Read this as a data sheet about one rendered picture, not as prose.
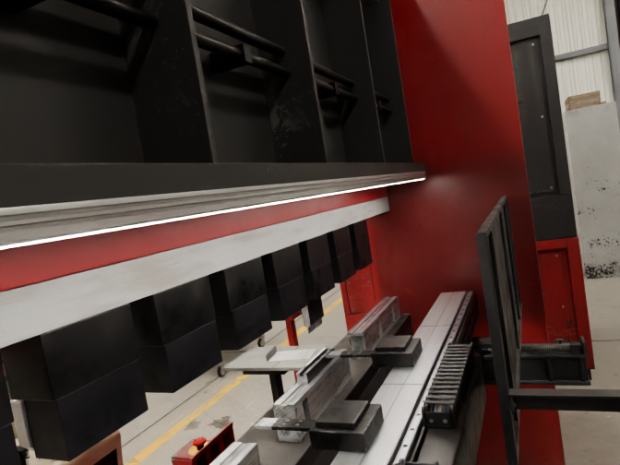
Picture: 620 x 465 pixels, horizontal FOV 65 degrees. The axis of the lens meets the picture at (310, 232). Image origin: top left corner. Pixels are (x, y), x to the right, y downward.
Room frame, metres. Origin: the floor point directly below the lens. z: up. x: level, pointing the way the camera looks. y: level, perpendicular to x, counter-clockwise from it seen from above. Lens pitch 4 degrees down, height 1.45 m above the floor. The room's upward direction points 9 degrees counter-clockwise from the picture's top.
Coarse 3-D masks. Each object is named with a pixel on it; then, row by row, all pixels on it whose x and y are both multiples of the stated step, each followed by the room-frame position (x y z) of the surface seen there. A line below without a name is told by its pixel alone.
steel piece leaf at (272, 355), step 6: (270, 354) 1.43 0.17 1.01; (276, 354) 1.45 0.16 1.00; (282, 354) 1.44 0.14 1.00; (288, 354) 1.43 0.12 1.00; (294, 354) 1.42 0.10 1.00; (300, 354) 1.41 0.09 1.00; (270, 360) 1.40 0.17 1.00; (276, 360) 1.39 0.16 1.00; (282, 360) 1.39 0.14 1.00; (288, 360) 1.38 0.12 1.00; (294, 360) 1.37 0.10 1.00
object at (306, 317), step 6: (312, 300) 1.36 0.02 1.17; (318, 300) 1.40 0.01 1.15; (306, 306) 1.33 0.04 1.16; (312, 306) 1.36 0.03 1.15; (318, 306) 1.40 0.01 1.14; (306, 312) 1.33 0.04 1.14; (312, 312) 1.35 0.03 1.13; (318, 312) 1.39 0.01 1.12; (306, 318) 1.33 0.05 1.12; (312, 318) 1.35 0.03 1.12; (318, 318) 1.38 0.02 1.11; (306, 324) 1.33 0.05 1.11; (312, 324) 1.34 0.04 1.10; (318, 324) 1.40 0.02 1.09; (312, 330) 1.36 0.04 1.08
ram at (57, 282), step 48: (384, 192) 2.09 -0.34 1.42; (96, 240) 0.69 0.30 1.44; (144, 240) 0.77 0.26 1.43; (192, 240) 0.88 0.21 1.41; (240, 240) 1.02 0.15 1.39; (288, 240) 1.22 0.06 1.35; (0, 288) 0.56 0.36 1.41; (48, 288) 0.61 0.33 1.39; (96, 288) 0.68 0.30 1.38; (144, 288) 0.76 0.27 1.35; (0, 336) 0.55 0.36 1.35
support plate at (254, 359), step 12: (252, 348) 1.56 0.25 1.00; (264, 348) 1.54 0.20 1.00; (276, 348) 1.52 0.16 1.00; (288, 348) 1.50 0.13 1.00; (300, 348) 1.48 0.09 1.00; (312, 348) 1.46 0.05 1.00; (240, 360) 1.46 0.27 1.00; (252, 360) 1.44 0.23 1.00; (264, 360) 1.42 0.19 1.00; (300, 360) 1.37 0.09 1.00
